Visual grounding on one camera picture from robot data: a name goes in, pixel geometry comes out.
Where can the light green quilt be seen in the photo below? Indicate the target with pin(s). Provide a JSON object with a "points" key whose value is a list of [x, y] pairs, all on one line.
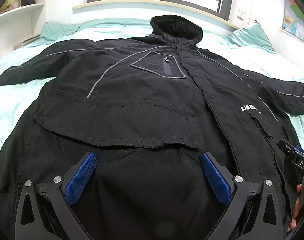
{"points": [[19, 100]]}

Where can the green pillow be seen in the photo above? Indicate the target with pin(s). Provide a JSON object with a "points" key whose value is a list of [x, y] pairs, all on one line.
{"points": [[249, 36]]}

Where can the wooden window sill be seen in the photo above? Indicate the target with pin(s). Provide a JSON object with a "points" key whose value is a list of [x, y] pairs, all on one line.
{"points": [[152, 6]]}

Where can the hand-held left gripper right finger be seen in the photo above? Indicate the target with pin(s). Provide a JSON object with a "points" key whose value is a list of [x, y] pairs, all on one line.
{"points": [[215, 180]]}

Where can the black hooded jacket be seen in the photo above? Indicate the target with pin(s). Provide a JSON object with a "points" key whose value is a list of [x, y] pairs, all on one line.
{"points": [[142, 100]]}

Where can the white wall shelf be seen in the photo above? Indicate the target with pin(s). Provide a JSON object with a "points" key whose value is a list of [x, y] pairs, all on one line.
{"points": [[16, 25]]}

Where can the wall map poster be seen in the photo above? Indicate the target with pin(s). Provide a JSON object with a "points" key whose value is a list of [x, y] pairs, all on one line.
{"points": [[298, 21]]}

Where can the person's right hand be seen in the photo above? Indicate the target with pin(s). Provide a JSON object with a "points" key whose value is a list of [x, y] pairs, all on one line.
{"points": [[296, 205]]}

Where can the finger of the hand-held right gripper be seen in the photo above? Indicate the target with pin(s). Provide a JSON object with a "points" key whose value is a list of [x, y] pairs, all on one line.
{"points": [[288, 148]]}

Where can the white wall switch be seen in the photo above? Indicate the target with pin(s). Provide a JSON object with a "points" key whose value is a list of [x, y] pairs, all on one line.
{"points": [[240, 15]]}

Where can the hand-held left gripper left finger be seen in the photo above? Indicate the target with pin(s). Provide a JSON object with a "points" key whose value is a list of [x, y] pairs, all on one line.
{"points": [[81, 178]]}

